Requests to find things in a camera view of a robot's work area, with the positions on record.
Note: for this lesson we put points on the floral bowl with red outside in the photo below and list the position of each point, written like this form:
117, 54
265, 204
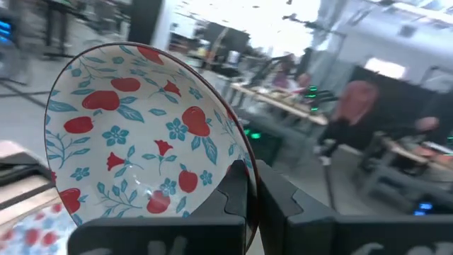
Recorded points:
32, 237
141, 117

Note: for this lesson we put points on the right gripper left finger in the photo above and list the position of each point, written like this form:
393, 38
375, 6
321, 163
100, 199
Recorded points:
159, 235

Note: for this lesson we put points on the person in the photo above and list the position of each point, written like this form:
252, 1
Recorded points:
426, 124
354, 106

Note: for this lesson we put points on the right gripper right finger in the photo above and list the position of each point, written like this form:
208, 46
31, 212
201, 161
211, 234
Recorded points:
318, 233

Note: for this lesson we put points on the long wooden work table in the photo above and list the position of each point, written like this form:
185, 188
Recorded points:
283, 104

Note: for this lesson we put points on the black metal table frame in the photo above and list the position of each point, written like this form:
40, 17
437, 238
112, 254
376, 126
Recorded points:
21, 166

